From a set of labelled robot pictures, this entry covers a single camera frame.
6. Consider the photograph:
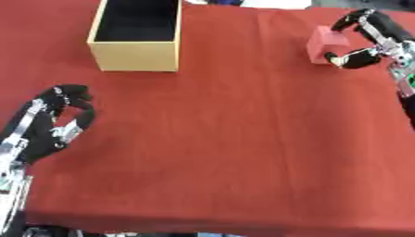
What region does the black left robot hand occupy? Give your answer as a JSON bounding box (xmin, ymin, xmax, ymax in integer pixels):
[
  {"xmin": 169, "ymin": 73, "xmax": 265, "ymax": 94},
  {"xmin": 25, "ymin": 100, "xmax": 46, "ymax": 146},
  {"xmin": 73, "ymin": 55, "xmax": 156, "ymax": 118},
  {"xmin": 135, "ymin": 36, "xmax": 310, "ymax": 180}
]
[{"xmin": 0, "ymin": 83, "xmax": 97, "ymax": 166}]

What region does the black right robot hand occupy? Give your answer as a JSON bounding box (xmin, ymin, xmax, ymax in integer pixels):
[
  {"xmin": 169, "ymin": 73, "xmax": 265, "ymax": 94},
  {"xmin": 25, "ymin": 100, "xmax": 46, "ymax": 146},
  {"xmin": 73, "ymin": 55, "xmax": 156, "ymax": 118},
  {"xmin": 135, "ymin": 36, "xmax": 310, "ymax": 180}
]
[{"xmin": 322, "ymin": 7, "xmax": 415, "ymax": 70}]

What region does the pink block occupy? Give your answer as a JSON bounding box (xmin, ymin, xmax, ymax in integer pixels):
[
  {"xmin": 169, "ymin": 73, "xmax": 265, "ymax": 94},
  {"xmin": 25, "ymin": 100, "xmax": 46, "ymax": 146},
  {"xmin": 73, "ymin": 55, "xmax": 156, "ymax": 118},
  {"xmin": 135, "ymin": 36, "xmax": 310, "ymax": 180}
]
[{"xmin": 305, "ymin": 25, "xmax": 352, "ymax": 66}]

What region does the tan cardboard box black inside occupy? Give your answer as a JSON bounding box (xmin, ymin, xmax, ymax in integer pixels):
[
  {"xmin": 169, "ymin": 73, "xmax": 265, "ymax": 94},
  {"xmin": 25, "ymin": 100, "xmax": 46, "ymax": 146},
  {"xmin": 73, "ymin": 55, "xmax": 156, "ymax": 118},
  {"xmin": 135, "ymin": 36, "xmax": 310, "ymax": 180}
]
[{"xmin": 85, "ymin": 0, "xmax": 185, "ymax": 73}]

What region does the white object beyond table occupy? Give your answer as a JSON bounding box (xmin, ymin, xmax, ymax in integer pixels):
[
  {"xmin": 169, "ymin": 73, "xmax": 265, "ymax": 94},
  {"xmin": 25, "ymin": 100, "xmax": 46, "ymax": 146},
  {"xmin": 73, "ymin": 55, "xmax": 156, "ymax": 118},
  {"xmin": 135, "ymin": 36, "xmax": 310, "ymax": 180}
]
[{"xmin": 238, "ymin": 0, "xmax": 315, "ymax": 10}]

